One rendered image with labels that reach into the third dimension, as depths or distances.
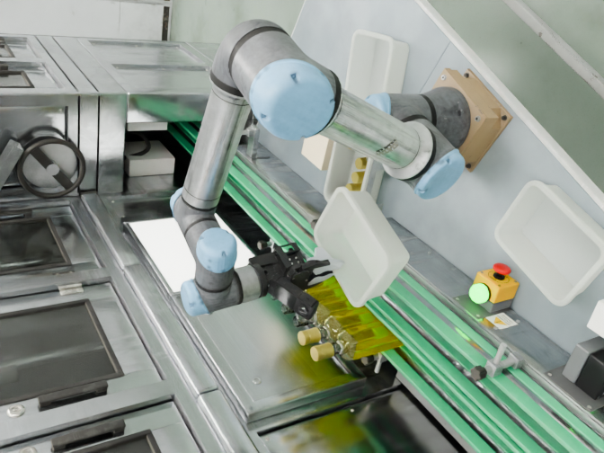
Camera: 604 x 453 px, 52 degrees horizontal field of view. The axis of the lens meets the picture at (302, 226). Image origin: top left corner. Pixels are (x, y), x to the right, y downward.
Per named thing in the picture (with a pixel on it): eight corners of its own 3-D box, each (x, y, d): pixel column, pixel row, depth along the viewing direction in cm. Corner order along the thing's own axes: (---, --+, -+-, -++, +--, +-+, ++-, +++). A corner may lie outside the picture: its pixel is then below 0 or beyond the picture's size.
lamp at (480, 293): (473, 295, 143) (464, 297, 141) (479, 279, 140) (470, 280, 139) (487, 306, 139) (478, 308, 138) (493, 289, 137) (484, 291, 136)
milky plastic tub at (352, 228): (371, 178, 136) (339, 181, 131) (424, 257, 124) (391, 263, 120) (340, 229, 148) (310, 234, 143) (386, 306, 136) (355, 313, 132)
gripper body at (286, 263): (298, 240, 135) (248, 252, 130) (315, 270, 130) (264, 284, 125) (291, 261, 141) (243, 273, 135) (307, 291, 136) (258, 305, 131)
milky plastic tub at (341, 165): (344, 195, 192) (321, 197, 187) (359, 127, 182) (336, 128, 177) (377, 221, 180) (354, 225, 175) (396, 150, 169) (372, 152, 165)
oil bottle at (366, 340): (397, 331, 158) (329, 349, 147) (403, 313, 156) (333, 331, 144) (411, 344, 154) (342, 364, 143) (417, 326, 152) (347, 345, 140)
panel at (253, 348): (217, 217, 220) (122, 228, 202) (217, 209, 218) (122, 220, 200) (365, 386, 156) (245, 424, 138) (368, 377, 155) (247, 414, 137)
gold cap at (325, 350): (335, 348, 140) (319, 352, 138) (333, 360, 142) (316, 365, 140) (326, 339, 143) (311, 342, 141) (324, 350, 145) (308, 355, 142)
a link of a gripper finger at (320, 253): (337, 238, 138) (301, 248, 135) (350, 259, 135) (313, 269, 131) (333, 247, 141) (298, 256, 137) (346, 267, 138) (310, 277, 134)
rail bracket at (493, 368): (510, 357, 129) (466, 372, 122) (522, 329, 126) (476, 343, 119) (525, 369, 126) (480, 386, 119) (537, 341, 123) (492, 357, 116)
